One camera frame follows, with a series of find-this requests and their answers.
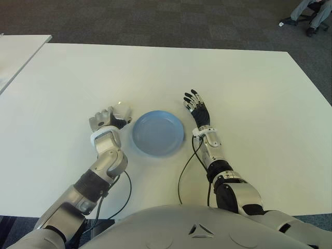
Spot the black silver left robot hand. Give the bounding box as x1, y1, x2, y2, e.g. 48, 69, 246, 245
88, 105, 133, 131

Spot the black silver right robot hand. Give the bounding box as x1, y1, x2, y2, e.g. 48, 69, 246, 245
183, 89, 211, 129

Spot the white square charger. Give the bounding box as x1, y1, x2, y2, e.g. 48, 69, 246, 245
113, 101, 132, 121

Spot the blue round plate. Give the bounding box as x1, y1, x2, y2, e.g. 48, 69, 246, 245
131, 110, 186, 157

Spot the white side table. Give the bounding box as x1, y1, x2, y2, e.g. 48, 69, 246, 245
0, 35, 53, 95

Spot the grey robot torso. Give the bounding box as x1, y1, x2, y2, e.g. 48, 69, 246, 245
15, 203, 317, 249

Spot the seated person in grey trousers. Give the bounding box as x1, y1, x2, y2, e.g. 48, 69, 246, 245
289, 0, 332, 37

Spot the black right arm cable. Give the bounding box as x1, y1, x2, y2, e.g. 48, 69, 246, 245
178, 137, 217, 208

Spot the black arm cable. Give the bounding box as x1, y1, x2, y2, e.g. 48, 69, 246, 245
178, 137, 217, 208
87, 171, 133, 234

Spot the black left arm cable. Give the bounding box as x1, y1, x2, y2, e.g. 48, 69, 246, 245
87, 171, 133, 234

